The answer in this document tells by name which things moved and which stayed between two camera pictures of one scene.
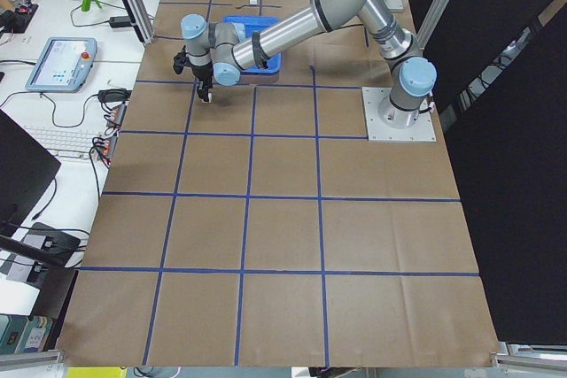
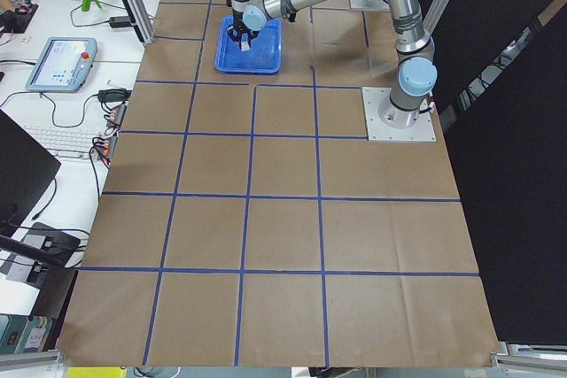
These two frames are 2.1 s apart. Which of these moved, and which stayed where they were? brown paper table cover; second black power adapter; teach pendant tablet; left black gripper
Moved: left black gripper
Stayed: teach pendant tablet; brown paper table cover; second black power adapter
